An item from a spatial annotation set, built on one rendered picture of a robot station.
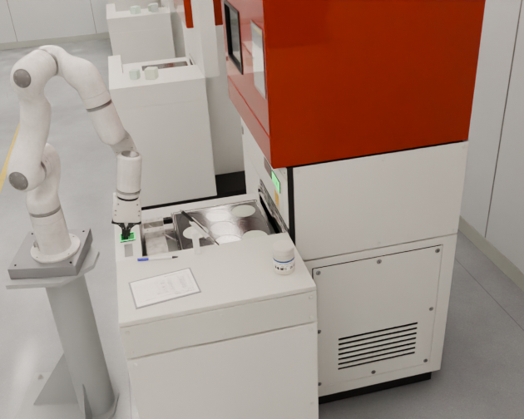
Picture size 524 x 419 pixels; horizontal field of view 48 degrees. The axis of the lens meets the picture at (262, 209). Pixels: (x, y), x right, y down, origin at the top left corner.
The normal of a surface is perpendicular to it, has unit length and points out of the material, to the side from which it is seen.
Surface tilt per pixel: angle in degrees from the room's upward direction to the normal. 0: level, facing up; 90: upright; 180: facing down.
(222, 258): 0
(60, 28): 90
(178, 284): 0
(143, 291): 0
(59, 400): 90
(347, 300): 90
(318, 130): 90
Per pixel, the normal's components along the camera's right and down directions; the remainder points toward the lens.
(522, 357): -0.05, -0.87
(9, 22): 0.23, 0.47
